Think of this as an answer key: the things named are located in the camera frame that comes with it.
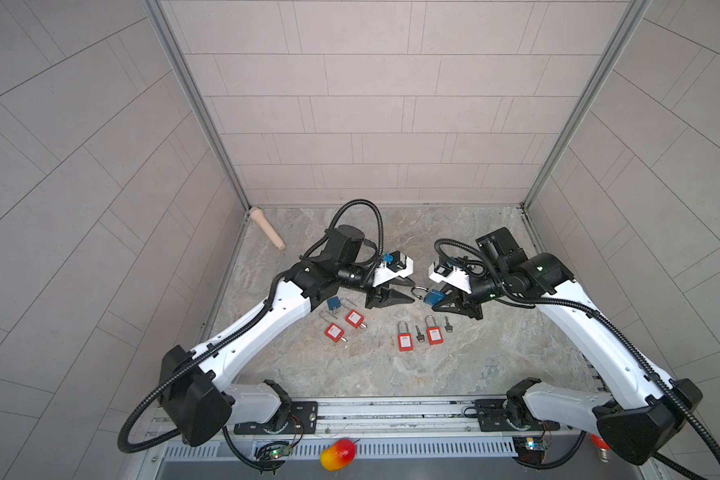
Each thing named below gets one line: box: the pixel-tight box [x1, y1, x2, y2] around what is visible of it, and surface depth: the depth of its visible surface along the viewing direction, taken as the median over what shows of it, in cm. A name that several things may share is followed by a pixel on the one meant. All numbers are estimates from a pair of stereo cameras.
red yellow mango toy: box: [320, 439, 357, 472], surface depth 65 cm
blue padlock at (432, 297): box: [411, 286, 446, 307], surface depth 64 cm
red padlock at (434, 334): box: [425, 315, 444, 345], surface depth 85 cm
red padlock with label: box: [397, 320, 414, 352], surface depth 84 cm
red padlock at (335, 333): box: [324, 323, 348, 343], surface depth 86 cm
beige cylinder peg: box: [249, 206, 286, 251], surface depth 110 cm
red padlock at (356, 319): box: [345, 309, 367, 329], surface depth 88 cm
